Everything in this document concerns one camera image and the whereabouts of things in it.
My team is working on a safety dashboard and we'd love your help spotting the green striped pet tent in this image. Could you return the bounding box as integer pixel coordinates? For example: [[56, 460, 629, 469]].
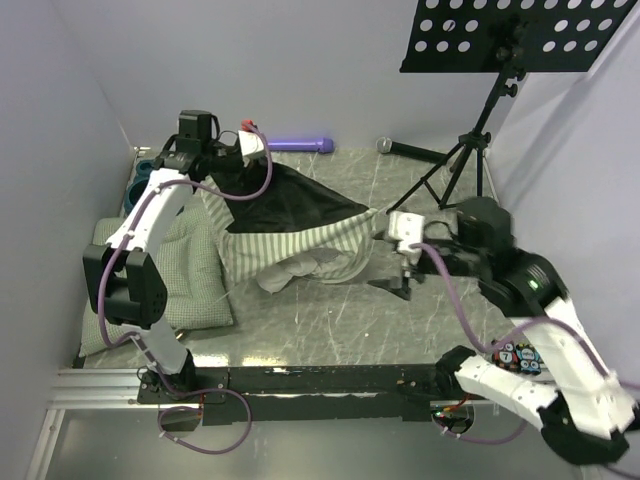
[[199, 162, 378, 293]]

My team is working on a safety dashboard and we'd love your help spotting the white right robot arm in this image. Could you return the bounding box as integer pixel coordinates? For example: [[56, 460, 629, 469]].
[[377, 197, 639, 466]]

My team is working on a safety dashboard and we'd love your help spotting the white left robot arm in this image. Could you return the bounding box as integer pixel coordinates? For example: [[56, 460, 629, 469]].
[[83, 110, 242, 402]]

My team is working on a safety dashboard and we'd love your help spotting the teal double pet bowl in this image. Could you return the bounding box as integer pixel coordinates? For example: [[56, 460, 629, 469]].
[[123, 159, 154, 216]]

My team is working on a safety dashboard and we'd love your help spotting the green checkered pet cushion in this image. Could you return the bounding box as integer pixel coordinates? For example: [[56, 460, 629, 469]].
[[78, 204, 236, 357]]

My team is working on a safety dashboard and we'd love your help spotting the purple toy microphone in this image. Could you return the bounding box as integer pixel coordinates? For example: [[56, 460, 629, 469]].
[[268, 137, 335, 154]]

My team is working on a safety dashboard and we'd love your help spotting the black handheld microphone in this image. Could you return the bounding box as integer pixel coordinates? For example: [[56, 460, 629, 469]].
[[376, 137, 445, 163]]

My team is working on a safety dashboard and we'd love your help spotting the black music stand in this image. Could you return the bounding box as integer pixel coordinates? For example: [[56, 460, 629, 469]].
[[396, 0, 636, 210]]

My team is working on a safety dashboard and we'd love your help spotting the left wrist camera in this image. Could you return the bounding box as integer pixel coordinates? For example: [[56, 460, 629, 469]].
[[237, 120, 266, 163]]

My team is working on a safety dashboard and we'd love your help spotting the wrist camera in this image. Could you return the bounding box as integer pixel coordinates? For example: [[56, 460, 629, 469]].
[[385, 210, 426, 265], [237, 120, 266, 163]]

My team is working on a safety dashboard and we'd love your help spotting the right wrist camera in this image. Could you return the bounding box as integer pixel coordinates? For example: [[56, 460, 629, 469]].
[[385, 210, 426, 265]]

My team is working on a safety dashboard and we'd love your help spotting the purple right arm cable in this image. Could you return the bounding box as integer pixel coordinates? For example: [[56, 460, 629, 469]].
[[412, 242, 640, 446]]

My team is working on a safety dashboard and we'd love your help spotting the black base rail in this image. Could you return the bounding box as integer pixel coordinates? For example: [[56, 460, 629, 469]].
[[136, 364, 465, 426]]

